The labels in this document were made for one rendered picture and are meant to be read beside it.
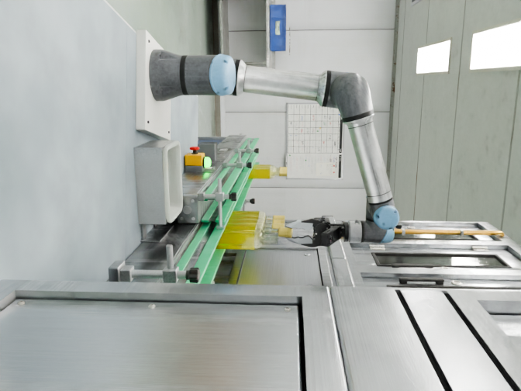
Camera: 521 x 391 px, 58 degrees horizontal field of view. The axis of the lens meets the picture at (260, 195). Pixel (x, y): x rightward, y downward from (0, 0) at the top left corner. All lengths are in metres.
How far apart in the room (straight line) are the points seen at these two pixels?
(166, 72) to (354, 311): 0.99
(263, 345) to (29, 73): 0.59
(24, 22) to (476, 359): 0.80
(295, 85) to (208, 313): 1.02
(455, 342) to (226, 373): 0.26
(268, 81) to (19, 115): 0.88
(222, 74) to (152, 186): 0.38
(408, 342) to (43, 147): 0.67
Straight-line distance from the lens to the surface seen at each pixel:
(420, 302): 0.67
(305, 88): 1.54
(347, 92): 1.44
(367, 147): 1.45
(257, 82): 1.55
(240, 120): 7.52
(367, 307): 0.64
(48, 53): 0.96
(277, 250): 1.85
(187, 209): 1.55
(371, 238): 1.66
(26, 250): 0.88
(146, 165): 1.36
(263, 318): 0.63
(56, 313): 0.69
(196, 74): 1.42
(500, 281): 1.87
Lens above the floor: 1.18
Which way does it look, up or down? 4 degrees down
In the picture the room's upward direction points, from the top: 91 degrees clockwise
